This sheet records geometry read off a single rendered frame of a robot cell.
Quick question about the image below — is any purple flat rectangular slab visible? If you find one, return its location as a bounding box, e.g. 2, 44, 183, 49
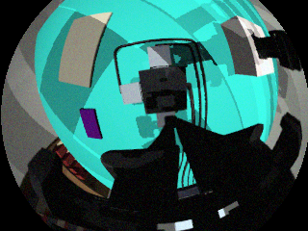
80, 108, 103, 140

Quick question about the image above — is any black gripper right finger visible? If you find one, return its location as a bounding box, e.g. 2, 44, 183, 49
176, 116, 265, 195

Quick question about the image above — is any beige flat rectangular board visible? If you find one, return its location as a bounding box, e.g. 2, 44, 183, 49
58, 12, 112, 88

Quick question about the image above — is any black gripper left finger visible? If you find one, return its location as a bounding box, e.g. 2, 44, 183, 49
100, 118, 181, 193

